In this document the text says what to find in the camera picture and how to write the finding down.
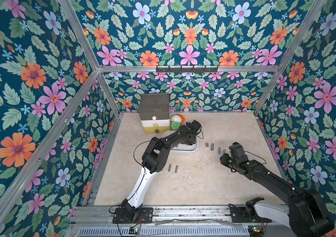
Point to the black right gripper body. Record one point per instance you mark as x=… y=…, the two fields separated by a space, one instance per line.
x=226 y=160

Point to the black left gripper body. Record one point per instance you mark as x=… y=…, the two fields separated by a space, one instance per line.
x=192 y=140

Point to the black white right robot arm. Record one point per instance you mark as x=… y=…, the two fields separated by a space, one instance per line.
x=303 y=211

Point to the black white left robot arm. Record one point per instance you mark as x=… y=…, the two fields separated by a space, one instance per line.
x=154 y=160

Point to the white plastic storage tray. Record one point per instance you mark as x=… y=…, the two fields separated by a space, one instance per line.
x=180 y=148

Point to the grey white yellow drawer box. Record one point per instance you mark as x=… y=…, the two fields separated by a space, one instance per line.
x=154 y=112

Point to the white orange ball toy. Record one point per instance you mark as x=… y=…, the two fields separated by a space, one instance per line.
x=177 y=118

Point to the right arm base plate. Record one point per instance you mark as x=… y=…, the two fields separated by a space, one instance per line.
x=239 y=214

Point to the black wall hook rail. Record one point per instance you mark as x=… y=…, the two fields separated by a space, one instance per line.
x=186 y=69

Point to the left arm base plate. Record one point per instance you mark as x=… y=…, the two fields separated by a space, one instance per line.
x=142 y=215

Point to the aluminium front rail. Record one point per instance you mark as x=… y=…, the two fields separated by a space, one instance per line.
x=171 y=221

